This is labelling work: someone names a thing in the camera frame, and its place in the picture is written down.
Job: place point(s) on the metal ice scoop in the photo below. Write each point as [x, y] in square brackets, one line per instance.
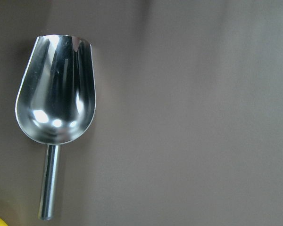
[56, 102]

